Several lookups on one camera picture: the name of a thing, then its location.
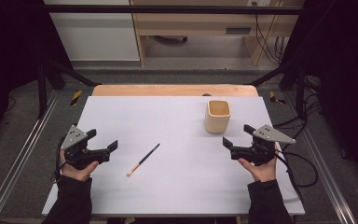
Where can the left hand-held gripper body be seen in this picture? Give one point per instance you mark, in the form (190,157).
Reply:
(76,151)

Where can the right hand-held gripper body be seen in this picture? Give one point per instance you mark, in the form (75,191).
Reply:
(261,149)

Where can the beige square cup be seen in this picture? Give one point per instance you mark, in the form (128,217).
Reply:
(217,119)

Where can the person's left hand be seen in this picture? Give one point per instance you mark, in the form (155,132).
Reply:
(77,173)

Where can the person's right hand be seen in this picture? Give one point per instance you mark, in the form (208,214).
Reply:
(262,172)

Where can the yellow clamp left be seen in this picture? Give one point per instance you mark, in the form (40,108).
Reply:
(76,97)

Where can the yellow clamp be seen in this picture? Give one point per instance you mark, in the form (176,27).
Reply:
(275,98)
(76,97)

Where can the yellow clamp right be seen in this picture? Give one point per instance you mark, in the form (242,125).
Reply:
(275,98)

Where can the black metal stand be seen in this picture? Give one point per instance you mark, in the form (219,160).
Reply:
(48,77)
(292,77)

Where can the white table cover sheet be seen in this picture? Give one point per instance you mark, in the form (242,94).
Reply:
(167,186)

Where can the wooden table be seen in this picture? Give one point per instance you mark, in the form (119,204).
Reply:
(155,90)

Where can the white cabinet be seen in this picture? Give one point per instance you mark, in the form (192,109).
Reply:
(96,34)

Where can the light wooden desk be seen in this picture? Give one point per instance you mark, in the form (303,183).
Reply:
(199,23)

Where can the aluminium floor rail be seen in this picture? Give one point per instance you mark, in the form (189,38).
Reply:
(21,149)
(326,174)

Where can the black horizontal frame bar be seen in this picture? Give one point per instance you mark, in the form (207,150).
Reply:
(167,9)

